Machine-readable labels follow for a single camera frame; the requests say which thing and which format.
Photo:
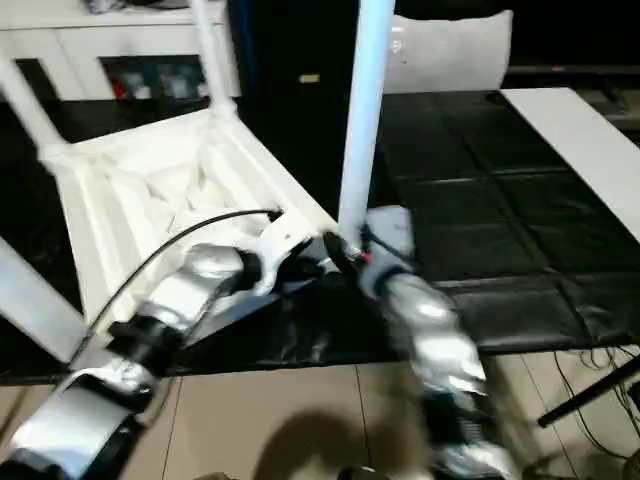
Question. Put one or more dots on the white plastic table top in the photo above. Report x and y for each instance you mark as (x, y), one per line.
(150, 175)

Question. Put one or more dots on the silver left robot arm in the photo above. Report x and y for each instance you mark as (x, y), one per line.
(175, 300)

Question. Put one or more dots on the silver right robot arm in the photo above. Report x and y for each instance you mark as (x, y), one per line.
(440, 330)

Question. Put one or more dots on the small tan block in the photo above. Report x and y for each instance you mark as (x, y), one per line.
(309, 78)

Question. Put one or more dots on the grey cushion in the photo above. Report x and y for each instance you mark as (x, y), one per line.
(450, 55)

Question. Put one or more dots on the white flat board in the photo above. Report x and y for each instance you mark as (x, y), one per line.
(575, 145)

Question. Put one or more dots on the white cabinet with glass doors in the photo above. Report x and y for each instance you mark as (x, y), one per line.
(75, 45)

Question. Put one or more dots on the dark clutter pile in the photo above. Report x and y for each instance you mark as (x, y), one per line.
(102, 5)

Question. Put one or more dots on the black metal frame bar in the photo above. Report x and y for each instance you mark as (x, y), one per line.
(590, 395)

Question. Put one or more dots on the thin black metal rail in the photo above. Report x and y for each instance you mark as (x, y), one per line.
(575, 70)

